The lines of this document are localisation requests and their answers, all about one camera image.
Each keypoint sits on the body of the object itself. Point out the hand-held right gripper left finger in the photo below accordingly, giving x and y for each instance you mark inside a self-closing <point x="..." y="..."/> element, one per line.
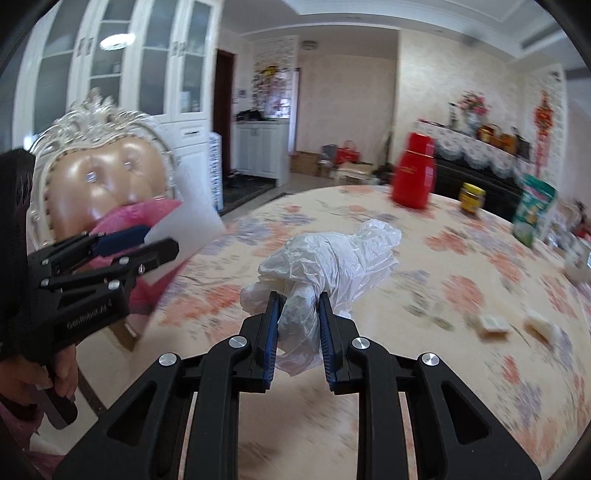
<point x="272" y="341"/>

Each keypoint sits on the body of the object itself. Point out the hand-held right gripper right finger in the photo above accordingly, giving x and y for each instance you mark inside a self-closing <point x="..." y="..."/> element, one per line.
<point x="327" y="341"/>

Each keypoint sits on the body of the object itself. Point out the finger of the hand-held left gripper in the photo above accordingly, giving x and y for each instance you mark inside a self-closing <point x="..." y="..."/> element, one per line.
<point x="157" y="254"/>
<point x="124" y="235"/>

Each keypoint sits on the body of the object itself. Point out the white paper bag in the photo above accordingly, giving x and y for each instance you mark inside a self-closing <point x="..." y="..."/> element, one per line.
<point x="194" y="217"/>

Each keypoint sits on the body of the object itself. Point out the clear plastic bag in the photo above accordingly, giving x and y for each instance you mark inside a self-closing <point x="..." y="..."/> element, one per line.
<point x="332" y="258"/>

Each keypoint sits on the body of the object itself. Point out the person's left hand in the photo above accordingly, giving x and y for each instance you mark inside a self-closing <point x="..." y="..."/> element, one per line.
<point x="27" y="378"/>

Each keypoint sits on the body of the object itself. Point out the pink plastic bag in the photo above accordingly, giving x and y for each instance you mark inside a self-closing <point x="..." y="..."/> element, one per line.
<point x="152" y="295"/>

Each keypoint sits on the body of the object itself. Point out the ornate white leather chair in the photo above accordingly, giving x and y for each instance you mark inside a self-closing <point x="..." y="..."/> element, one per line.
<point x="101" y="180"/>

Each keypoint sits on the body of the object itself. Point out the blue and white carton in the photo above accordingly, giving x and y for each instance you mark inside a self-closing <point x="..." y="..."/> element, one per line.
<point x="215" y="170"/>

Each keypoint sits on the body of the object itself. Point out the low white cabinet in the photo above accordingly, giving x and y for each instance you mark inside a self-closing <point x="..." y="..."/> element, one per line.
<point x="261" y="152"/>

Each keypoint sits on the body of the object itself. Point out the dark wooden door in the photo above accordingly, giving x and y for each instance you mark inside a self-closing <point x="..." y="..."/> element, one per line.
<point x="225" y="115"/>

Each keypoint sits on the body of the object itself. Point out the small white packet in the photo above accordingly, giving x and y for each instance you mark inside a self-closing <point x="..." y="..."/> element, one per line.
<point x="494" y="325"/>
<point x="542" y="325"/>

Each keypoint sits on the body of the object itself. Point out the white glass-door cabinet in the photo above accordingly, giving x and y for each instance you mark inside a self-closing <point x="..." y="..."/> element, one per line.
<point x="152" y="69"/>

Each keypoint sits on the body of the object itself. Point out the cardboard box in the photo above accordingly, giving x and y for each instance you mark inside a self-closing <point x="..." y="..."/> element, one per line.
<point x="304" y="164"/>

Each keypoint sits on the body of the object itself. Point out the red thermos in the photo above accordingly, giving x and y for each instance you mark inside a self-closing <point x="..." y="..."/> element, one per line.
<point x="413" y="175"/>

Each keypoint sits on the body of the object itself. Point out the red gift bag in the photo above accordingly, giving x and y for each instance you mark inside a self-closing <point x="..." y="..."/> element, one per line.
<point x="347" y="154"/>

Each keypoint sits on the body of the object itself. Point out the yellow-lid glass jar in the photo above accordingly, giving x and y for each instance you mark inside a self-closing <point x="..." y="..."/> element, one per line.
<point x="472" y="201"/>

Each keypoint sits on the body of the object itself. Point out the dark sideboard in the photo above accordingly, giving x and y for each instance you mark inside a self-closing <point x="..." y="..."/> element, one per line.
<point x="480" y="182"/>

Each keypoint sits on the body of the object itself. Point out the white lace cloth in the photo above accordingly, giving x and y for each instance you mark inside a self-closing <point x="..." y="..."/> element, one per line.
<point x="457" y="143"/>

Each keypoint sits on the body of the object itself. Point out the green snack bag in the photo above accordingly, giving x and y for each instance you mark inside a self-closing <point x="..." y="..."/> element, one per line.
<point x="533" y="212"/>

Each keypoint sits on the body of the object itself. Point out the white floral teapot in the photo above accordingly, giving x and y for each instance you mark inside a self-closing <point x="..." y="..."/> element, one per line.
<point x="577" y="263"/>

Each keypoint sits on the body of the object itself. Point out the orange basket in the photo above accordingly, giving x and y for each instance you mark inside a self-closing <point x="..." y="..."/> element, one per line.
<point x="488" y="134"/>
<point x="508" y="143"/>

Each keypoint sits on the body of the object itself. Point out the vase of pink flowers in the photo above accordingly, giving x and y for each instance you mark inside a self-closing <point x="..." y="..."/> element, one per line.
<point x="473" y="110"/>

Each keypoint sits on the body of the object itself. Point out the red knot wall decoration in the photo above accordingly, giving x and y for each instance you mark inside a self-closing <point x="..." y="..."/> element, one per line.
<point x="544" y="120"/>

